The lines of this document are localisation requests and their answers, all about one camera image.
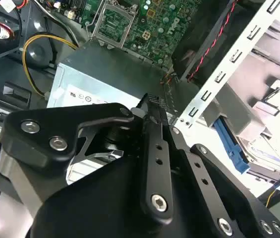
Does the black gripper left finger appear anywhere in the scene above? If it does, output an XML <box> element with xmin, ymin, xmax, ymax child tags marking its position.
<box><xmin>0</xmin><ymin>93</ymin><xmax>175</xmax><ymax>223</ymax></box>

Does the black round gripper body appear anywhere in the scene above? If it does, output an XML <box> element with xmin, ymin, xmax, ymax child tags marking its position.
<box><xmin>29</xmin><ymin>148</ymin><xmax>220</xmax><ymax>238</ymax></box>

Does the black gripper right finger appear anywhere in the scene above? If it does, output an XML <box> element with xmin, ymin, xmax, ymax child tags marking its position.
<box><xmin>163</xmin><ymin>111</ymin><xmax>280</xmax><ymax>238</ymax></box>

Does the hard disk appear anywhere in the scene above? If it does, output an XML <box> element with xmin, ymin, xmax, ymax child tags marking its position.
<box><xmin>214</xmin><ymin>116</ymin><xmax>280</xmax><ymax>174</ymax></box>

